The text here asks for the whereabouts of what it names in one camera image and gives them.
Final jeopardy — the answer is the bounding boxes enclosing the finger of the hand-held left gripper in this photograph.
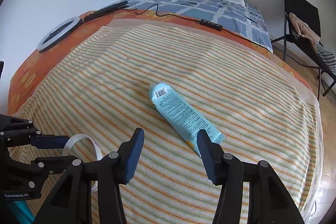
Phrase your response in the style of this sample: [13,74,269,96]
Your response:
[29,155,84,186]
[0,114,69,150]

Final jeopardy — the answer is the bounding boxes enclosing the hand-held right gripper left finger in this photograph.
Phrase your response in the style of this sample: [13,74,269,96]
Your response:
[33,128,145,224]

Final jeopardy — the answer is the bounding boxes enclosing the orange patterned bed sheet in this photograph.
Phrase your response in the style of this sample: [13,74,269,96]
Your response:
[7,9,313,115]

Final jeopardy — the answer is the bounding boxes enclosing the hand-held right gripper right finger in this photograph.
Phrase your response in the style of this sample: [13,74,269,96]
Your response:
[196,129,306,224]

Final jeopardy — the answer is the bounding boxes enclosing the beige blanket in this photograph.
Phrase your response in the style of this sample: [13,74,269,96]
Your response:
[108,18,324,224]

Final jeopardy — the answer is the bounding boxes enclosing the light blue tube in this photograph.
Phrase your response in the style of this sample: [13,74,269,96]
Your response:
[148,83,225,156]

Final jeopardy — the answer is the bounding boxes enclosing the grey striped cloth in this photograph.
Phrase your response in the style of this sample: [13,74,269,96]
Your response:
[316,42,336,72]

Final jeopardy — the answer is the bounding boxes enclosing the black cable with inline remote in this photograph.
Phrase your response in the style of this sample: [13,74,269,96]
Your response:
[126,4,273,52]

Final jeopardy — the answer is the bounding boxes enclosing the white ring light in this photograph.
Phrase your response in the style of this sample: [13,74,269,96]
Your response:
[37,17,81,52]

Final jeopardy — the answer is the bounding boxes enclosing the white tape ring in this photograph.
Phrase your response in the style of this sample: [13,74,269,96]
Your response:
[62,134,103,193]

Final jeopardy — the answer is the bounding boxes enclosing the blue plaid sheet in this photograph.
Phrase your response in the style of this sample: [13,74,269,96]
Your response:
[123,0,273,52]

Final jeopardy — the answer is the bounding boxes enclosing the black folding chair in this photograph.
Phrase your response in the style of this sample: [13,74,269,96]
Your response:
[270,0,336,98]

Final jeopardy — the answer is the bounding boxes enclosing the pink cloth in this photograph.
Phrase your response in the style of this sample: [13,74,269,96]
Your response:
[287,12,321,43]

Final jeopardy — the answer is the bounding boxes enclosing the black ring light stand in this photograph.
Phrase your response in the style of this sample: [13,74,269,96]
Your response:
[81,0,129,22]

